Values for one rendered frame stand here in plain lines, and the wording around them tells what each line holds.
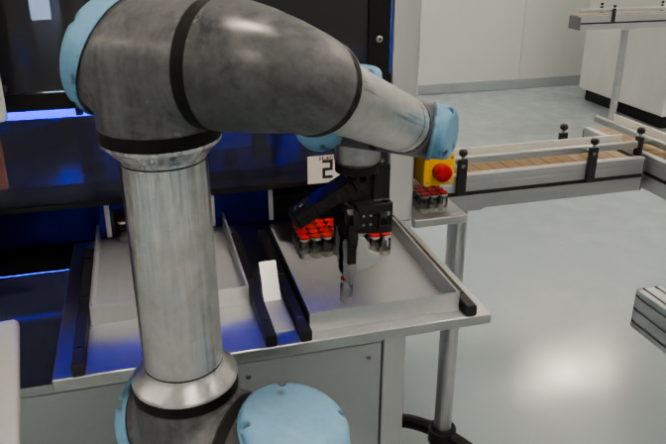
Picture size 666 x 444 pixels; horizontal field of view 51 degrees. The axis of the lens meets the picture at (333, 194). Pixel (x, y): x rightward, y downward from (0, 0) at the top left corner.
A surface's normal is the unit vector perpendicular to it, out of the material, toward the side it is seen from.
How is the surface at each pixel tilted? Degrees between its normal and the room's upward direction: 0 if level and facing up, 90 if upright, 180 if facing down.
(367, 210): 90
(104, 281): 0
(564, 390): 0
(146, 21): 46
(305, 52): 59
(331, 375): 90
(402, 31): 90
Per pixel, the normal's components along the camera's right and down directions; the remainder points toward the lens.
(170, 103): -0.39, 0.70
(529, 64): 0.27, 0.35
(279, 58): 0.46, -0.04
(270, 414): 0.12, -0.90
